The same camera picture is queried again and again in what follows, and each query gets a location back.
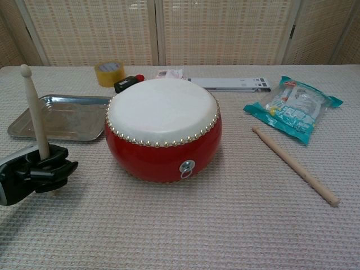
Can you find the teal clear snack bag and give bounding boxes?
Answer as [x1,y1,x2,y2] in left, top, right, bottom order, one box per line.
[243,75,344,146]

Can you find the white woven tablecloth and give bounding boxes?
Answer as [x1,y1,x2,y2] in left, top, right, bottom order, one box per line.
[0,65,360,270]

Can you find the woven bamboo screen panel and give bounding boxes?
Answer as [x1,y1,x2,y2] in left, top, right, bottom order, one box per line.
[16,0,160,67]
[281,0,359,66]
[154,0,300,67]
[0,0,48,68]
[334,0,360,66]

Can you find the yellow packing tape roll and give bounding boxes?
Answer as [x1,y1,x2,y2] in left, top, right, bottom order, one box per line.
[94,60,126,88]

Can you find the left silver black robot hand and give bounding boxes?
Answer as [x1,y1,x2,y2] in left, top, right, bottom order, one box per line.
[0,145,79,208]

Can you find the red drum white skin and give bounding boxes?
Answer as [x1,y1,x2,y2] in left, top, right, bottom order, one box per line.
[104,78,223,184]

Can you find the wooden drumstick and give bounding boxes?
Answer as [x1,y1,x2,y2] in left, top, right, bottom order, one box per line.
[20,64,59,197]
[251,125,340,208]

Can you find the black and red marker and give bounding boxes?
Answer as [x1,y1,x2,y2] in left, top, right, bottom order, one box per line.
[114,74,146,93]

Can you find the pink white sachet packet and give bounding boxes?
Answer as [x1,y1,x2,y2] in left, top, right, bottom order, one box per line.
[155,67,185,80]

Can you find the stainless steel tray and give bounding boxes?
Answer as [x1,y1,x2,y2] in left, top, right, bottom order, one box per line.
[7,94,113,143]

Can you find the white flat strip black marks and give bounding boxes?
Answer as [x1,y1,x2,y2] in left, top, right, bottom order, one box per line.
[187,78,269,87]
[206,84,273,93]

